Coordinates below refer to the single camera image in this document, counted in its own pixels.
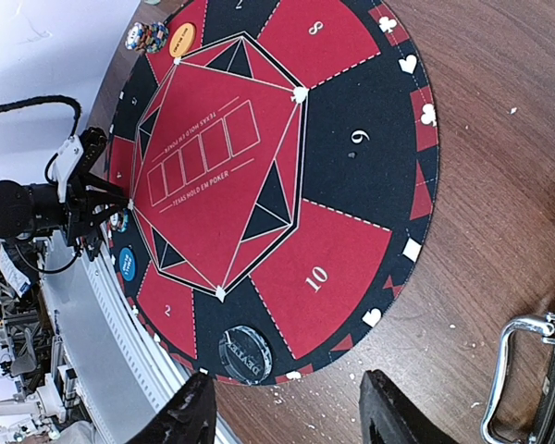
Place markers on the blue small blind button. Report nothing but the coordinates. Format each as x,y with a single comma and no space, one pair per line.
127,264

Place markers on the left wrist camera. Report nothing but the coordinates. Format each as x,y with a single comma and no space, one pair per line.
67,157

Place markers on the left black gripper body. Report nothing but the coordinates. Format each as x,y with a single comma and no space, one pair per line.
85,192

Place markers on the orange big blind button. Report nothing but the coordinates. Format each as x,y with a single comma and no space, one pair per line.
182,40

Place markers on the round red black poker mat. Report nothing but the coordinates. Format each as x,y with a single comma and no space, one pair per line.
283,175

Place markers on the poker chip stack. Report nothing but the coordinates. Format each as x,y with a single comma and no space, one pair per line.
119,221
150,38

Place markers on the clear dealer button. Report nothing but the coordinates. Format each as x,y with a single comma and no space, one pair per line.
245,355

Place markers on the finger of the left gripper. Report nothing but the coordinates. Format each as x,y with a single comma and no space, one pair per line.
105,192

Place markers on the front aluminium rail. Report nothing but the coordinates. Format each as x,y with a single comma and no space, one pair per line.
125,376

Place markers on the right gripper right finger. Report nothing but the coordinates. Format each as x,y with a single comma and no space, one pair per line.
388,416

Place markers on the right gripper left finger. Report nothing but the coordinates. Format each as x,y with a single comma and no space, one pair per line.
189,417

